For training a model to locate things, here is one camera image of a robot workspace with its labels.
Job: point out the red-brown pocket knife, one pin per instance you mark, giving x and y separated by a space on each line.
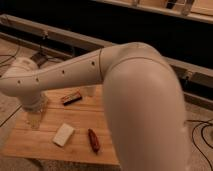
94 142

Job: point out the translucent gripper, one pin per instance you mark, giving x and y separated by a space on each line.
34 119

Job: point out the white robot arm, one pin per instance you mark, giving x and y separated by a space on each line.
142 98

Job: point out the wooden brush with black bristles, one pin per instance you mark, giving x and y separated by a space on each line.
71 98

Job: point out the beige sponge block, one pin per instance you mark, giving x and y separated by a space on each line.
63 134

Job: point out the wooden table board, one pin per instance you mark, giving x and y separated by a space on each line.
83 115

